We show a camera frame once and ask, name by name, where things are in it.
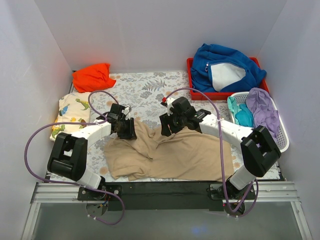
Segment red plastic tray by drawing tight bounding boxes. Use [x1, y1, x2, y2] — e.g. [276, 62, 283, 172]
[186, 57, 269, 101]

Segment purple t shirt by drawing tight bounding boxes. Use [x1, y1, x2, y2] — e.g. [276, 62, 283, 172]
[246, 87, 281, 139]

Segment purple cable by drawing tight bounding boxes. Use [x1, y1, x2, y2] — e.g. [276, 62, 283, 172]
[23, 90, 126, 226]
[162, 87, 260, 219]

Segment beige t shirt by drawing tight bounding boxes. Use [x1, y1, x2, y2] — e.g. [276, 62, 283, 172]
[104, 120, 234, 182]

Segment white perforated laundry basket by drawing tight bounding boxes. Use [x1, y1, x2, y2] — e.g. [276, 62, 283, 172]
[230, 91, 290, 153]

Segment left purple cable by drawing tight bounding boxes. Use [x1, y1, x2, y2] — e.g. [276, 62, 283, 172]
[23, 90, 126, 226]

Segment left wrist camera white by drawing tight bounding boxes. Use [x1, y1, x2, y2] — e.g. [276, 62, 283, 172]
[123, 106, 132, 119]

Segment orange folded t shirt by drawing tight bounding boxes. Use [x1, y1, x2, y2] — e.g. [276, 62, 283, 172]
[72, 63, 116, 93]

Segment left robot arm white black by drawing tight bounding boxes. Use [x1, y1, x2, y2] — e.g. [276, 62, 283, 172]
[47, 103, 137, 200]

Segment dinosaur print folded t shirt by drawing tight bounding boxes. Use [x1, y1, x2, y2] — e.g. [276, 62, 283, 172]
[49, 92, 91, 141]

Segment teal t shirt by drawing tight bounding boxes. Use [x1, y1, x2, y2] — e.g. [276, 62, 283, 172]
[227, 96, 254, 128]

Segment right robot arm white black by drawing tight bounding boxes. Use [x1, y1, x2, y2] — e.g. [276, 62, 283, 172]
[159, 97, 281, 199]

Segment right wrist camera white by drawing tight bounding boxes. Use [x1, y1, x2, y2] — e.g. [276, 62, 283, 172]
[161, 97, 176, 116]

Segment aluminium frame rail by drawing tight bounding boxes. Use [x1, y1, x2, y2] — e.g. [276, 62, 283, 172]
[21, 182, 83, 240]

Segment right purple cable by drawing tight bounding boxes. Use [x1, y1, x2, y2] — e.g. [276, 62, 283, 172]
[162, 87, 260, 219]

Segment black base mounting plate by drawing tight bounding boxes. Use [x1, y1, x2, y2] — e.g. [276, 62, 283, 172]
[77, 181, 249, 211]

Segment blue white hoodie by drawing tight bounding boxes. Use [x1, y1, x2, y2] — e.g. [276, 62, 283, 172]
[190, 43, 267, 93]

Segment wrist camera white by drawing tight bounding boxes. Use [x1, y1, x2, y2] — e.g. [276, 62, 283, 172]
[161, 97, 176, 116]
[123, 106, 132, 119]

